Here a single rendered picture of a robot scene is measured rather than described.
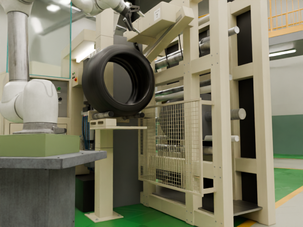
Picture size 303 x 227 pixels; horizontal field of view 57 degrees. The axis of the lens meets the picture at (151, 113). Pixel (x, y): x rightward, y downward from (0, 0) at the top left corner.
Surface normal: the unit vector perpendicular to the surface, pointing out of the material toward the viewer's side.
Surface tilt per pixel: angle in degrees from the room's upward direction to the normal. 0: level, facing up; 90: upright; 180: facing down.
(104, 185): 90
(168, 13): 90
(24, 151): 90
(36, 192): 90
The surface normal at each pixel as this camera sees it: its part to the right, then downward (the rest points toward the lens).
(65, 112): 0.53, -0.07
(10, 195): -0.18, -0.07
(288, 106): -0.65, -0.05
